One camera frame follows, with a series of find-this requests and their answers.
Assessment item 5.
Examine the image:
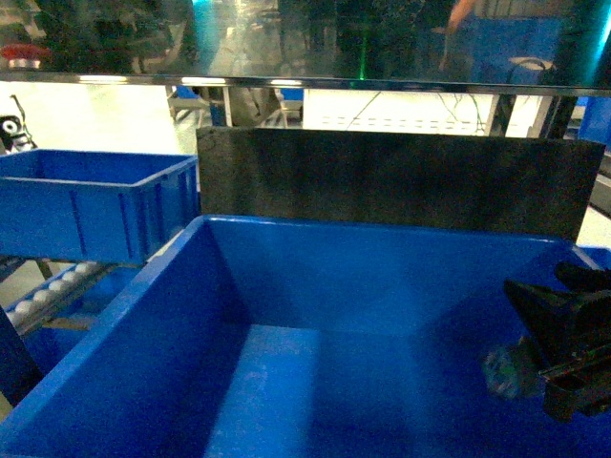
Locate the dark foam board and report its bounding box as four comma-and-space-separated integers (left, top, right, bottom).
197, 127, 604, 240

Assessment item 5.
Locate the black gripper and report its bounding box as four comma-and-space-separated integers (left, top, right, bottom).
504, 261, 610, 422

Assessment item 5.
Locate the large open blue bin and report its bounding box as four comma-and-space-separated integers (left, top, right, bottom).
1, 217, 610, 457

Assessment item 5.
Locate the green push button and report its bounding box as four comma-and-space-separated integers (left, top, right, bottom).
481, 336, 543, 400

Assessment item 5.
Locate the lower white roller track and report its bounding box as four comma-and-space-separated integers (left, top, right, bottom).
6, 261, 116, 337

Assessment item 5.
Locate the small blue bin left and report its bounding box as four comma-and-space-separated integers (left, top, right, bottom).
1, 149, 200, 264

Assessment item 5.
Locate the steel upper shelf beam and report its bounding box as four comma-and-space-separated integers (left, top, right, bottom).
1, 1, 610, 95

